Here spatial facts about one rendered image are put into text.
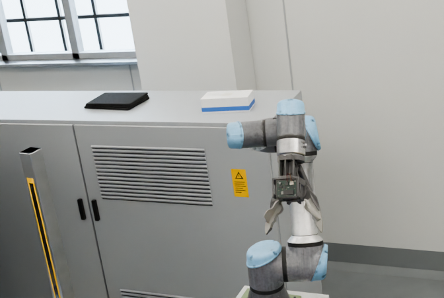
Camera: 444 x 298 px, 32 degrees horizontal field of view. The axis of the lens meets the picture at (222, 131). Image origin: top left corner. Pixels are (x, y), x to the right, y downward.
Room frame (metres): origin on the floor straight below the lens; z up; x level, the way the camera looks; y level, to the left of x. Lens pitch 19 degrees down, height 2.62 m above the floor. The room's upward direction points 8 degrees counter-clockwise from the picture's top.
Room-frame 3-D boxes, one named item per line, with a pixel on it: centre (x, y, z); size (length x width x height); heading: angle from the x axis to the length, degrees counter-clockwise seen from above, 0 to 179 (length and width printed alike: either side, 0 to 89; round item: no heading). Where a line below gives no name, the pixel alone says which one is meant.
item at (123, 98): (4.07, 0.54, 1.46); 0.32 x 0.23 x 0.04; 64
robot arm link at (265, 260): (2.28, -0.08, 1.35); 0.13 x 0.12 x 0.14; 82
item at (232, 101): (3.70, -0.05, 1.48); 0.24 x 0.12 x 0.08; 72
